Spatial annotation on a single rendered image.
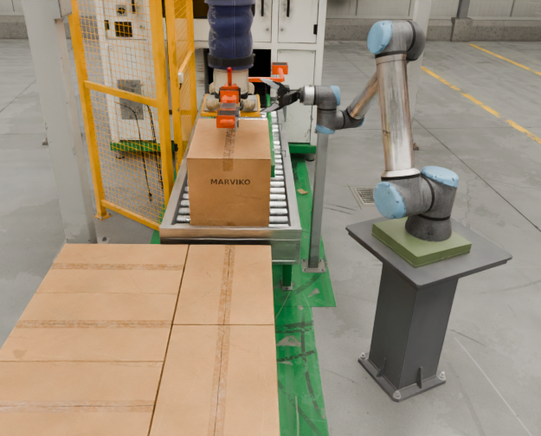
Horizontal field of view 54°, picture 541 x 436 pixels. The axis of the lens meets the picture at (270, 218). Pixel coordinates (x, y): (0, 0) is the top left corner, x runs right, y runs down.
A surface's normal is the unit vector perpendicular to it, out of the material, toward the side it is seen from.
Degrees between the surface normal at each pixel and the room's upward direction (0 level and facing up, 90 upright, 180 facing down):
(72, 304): 0
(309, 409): 0
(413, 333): 90
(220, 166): 90
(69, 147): 90
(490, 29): 90
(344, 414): 0
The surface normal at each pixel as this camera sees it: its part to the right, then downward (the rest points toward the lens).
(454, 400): 0.03, -0.88
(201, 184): 0.03, 0.47
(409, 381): 0.44, 0.44
